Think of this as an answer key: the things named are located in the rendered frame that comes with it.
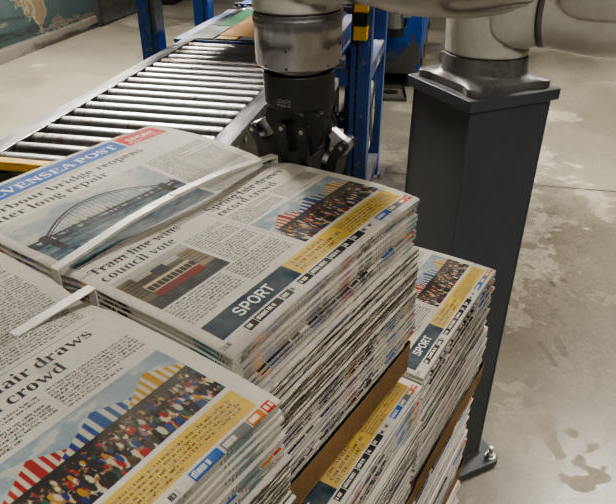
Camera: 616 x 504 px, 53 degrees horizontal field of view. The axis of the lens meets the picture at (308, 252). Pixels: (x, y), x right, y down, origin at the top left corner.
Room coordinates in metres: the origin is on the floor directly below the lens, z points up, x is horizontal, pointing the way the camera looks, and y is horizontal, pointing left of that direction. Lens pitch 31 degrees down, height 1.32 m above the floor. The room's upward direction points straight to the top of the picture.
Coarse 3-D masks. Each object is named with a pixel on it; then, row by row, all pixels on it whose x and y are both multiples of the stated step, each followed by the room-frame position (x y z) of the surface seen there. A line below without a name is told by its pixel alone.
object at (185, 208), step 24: (264, 168) 0.62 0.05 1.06; (192, 192) 0.56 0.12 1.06; (216, 192) 0.56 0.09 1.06; (240, 192) 0.55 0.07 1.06; (120, 216) 0.50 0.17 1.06; (168, 216) 0.50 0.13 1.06; (192, 216) 0.50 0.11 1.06; (72, 240) 0.46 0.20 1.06; (120, 240) 0.46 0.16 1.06; (144, 240) 0.46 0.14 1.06; (48, 264) 0.42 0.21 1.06; (72, 264) 0.42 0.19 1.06; (96, 264) 0.42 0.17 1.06; (72, 288) 0.40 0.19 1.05
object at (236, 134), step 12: (264, 96) 1.75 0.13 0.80; (252, 108) 1.64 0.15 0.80; (264, 108) 1.66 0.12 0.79; (240, 120) 1.54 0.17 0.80; (252, 120) 1.54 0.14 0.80; (228, 132) 1.45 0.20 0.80; (240, 132) 1.45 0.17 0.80; (228, 144) 1.37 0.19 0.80; (240, 144) 1.44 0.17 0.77; (252, 144) 1.53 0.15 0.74
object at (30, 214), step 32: (160, 128) 0.73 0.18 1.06; (64, 160) 0.63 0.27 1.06; (96, 160) 0.63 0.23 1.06; (128, 160) 0.63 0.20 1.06; (160, 160) 0.63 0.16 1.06; (192, 160) 0.63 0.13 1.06; (224, 160) 0.64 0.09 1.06; (0, 192) 0.55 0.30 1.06; (32, 192) 0.55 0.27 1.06; (64, 192) 0.55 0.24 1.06; (96, 192) 0.55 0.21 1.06; (128, 192) 0.55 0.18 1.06; (160, 192) 0.56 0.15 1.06; (0, 224) 0.48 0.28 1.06; (32, 224) 0.48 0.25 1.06; (64, 224) 0.49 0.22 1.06; (96, 224) 0.49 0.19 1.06; (32, 256) 0.43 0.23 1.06
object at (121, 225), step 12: (264, 156) 0.64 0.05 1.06; (276, 156) 0.65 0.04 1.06; (228, 168) 0.59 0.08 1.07; (240, 168) 0.59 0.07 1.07; (204, 180) 0.55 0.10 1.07; (180, 192) 0.52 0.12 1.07; (156, 204) 0.50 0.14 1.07; (132, 216) 0.48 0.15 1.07; (144, 216) 0.48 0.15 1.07; (108, 228) 0.46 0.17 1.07; (120, 228) 0.46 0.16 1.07; (96, 240) 0.44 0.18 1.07; (72, 252) 0.43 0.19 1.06; (84, 252) 0.43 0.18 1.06; (60, 264) 0.41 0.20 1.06
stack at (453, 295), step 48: (432, 288) 0.72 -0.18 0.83; (480, 288) 0.72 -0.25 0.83; (432, 336) 0.61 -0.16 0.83; (480, 336) 0.75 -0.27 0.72; (432, 384) 0.57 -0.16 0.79; (384, 432) 0.46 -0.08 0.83; (432, 432) 0.58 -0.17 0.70; (336, 480) 0.39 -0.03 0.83; (384, 480) 0.44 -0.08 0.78; (432, 480) 0.62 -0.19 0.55
